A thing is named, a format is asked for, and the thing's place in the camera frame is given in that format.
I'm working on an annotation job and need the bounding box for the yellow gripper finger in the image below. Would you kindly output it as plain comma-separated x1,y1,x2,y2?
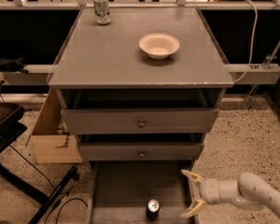
181,169,203,186
182,199,206,218

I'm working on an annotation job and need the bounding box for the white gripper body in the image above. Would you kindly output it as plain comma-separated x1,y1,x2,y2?
200,178,221,205

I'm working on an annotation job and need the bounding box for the blue pepsi can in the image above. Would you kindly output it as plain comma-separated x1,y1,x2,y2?
146,199,161,219

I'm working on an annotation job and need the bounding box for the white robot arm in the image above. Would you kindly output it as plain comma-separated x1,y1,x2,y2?
181,169,280,219

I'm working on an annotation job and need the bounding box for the brass middle drawer knob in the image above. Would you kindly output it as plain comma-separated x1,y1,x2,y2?
139,150,146,158

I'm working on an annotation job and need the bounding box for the brass drawer knob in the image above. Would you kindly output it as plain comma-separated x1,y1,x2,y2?
138,119,146,128
139,150,146,158

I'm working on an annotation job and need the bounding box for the brass top drawer knob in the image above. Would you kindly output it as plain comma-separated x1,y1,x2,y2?
138,119,146,128

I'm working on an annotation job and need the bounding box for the grey drawer cabinet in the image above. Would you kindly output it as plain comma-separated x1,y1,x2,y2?
47,7,234,224

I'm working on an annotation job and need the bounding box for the grey open bottom drawer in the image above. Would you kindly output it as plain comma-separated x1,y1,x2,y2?
85,161,200,224

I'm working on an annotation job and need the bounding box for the grey middle drawer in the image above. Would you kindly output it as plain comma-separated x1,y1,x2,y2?
78,142,203,161

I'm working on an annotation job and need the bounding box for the grey top drawer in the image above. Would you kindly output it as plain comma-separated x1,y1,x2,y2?
61,108,218,134

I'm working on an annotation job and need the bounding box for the white paper bowl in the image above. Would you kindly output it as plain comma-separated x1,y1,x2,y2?
139,34,180,60

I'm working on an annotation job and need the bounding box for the cardboard box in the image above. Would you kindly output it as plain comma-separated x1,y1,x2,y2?
30,90,82,163

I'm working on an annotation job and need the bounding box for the black chair base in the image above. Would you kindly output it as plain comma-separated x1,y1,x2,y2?
0,102,80,224

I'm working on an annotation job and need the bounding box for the black floor cable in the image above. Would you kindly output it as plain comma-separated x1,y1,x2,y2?
8,144,89,224

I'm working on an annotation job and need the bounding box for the white cable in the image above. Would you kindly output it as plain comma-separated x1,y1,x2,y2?
232,0,259,84

